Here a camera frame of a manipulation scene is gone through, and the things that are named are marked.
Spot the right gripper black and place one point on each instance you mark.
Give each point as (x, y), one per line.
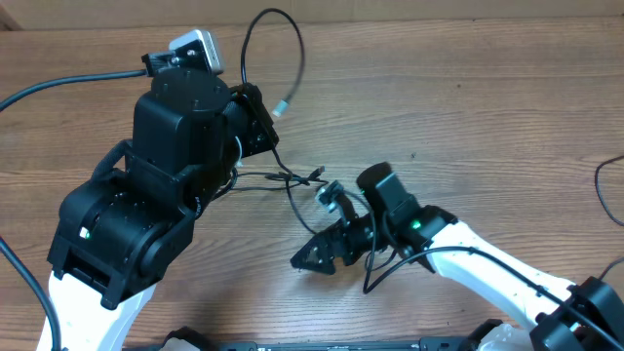
(337, 234)

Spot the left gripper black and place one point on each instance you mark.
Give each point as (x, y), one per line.
(240, 108)

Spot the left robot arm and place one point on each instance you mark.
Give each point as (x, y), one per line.
(120, 230)

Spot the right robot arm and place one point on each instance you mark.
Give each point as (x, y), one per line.
(553, 313)

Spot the cardboard back panel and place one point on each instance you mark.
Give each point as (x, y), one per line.
(91, 14)

